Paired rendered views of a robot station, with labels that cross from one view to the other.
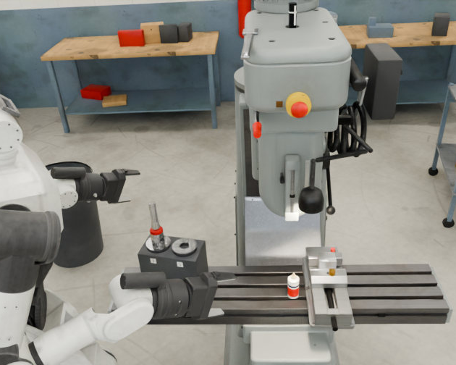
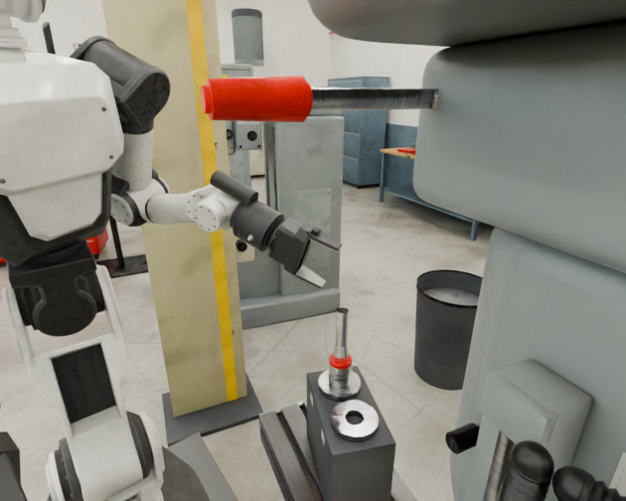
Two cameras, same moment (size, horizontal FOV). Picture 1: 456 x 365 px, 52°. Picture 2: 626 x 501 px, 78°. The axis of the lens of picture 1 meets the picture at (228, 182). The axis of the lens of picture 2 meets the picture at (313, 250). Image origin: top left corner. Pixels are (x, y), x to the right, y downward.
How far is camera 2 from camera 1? 1.13 m
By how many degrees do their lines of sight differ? 55
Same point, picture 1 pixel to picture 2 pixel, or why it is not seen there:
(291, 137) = (579, 291)
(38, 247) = not seen: outside the picture
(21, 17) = not seen: hidden behind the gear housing
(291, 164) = (502, 404)
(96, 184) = (257, 223)
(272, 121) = (474, 152)
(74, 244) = (433, 359)
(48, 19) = not seen: hidden behind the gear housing
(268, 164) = (474, 357)
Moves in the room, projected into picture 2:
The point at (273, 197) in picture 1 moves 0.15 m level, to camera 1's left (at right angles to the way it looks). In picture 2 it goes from (460, 476) to (360, 373)
